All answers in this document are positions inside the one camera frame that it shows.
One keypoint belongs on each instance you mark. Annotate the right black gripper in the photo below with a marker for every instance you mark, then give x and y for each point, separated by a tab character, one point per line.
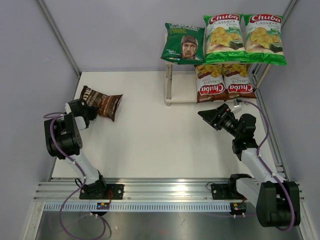
211	116

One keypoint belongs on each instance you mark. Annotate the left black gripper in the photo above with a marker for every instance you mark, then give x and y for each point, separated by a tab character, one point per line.
93	110

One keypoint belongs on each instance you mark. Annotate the brown Kettle sea salt bag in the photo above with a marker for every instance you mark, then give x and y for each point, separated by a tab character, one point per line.
106	105

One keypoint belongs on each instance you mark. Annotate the brown Chuba cassava chips bag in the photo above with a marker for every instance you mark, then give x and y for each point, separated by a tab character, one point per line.
237	82

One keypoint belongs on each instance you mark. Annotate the dark green Real chips bag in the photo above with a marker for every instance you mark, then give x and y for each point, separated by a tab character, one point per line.
184	44

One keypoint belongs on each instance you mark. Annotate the green Chuba cassava chips bag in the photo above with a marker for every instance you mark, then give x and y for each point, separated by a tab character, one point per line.
263	44

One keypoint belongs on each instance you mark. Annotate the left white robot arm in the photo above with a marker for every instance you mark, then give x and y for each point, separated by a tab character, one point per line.
63	141

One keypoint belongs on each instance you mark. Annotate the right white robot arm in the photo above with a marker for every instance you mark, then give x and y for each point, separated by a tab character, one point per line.
276	200

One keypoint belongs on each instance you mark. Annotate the white two-tier wooden shelf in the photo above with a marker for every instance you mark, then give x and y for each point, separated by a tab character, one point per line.
180	86

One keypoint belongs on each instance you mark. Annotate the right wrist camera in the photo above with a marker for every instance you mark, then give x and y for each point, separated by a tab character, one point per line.
237	105

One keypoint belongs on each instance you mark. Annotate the left aluminium frame post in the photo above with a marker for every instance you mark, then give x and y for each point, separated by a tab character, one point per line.
58	36

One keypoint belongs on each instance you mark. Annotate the aluminium frame post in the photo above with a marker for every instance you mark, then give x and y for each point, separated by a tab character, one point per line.
58	36
288	11

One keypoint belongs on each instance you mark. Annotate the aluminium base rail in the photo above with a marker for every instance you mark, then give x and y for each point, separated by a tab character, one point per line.
137	195

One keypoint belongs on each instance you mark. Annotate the right aluminium frame post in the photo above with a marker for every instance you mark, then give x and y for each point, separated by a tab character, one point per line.
288	11

